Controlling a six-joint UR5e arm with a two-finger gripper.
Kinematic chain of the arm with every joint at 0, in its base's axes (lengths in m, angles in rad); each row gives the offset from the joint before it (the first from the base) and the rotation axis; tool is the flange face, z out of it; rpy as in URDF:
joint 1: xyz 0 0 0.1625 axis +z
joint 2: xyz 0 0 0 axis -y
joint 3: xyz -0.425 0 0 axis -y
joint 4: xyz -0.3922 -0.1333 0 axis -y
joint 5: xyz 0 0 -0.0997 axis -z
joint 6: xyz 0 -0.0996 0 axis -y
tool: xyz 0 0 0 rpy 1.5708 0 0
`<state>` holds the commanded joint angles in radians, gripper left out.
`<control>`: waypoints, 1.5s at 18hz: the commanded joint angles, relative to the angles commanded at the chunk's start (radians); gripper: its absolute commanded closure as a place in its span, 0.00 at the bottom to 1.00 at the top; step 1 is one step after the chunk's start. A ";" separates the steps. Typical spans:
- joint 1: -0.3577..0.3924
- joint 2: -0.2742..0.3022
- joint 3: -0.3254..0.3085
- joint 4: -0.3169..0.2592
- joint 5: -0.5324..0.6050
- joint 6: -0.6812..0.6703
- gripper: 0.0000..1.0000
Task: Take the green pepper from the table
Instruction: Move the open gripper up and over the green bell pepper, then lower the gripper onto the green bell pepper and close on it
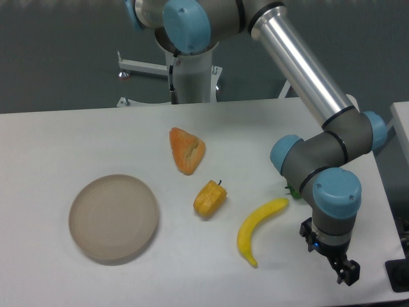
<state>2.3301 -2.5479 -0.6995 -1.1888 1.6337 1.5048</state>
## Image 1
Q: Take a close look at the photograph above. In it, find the yellow banana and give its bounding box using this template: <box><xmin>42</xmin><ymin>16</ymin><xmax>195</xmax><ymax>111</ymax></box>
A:
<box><xmin>236</xmin><ymin>198</ymin><xmax>289</xmax><ymax>268</ymax></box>

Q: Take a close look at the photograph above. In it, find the green pepper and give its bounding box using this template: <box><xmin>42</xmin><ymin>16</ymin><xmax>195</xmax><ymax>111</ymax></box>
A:
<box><xmin>285</xmin><ymin>181</ymin><xmax>302</xmax><ymax>200</ymax></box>

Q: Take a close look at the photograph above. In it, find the white side table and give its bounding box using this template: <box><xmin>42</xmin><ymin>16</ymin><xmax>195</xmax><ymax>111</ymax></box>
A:
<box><xmin>391</xmin><ymin>102</ymin><xmax>409</xmax><ymax>155</ymax></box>

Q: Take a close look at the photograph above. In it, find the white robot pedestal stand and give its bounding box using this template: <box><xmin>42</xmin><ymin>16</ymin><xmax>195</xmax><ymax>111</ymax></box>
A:
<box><xmin>118</xmin><ymin>47</ymin><xmax>222</xmax><ymax>104</ymax></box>

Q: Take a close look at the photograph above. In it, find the beige round plate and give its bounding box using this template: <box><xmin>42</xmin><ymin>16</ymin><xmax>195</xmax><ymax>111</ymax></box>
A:
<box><xmin>68</xmin><ymin>175</ymin><xmax>159</xmax><ymax>265</ymax></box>

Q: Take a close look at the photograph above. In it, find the black device at table edge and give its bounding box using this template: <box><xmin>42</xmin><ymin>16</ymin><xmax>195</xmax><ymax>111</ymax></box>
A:
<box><xmin>385</xmin><ymin>259</ymin><xmax>408</xmax><ymax>293</ymax></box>

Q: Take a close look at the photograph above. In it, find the yellow bell pepper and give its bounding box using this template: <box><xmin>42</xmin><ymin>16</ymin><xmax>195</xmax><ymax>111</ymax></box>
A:
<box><xmin>193</xmin><ymin>180</ymin><xmax>228</xmax><ymax>219</ymax></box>

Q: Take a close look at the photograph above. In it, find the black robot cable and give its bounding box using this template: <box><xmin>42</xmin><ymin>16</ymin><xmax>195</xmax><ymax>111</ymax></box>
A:
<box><xmin>169</xmin><ymin>51</ymin><xmax>180</xmax><ymax>105</ymax></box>

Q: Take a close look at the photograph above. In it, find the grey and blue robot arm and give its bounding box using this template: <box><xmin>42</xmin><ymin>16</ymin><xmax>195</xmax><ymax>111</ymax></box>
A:
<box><xmin>125</xmin><ymin>1</ymin><xmax>387</xmax><ymax>285</ymax></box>

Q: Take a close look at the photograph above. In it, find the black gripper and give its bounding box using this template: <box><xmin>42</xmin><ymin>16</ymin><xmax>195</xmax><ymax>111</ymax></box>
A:
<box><xmin>299</xmin><ymin>217</ymin><xmax>360</xmax><ymax>286</ymax></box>

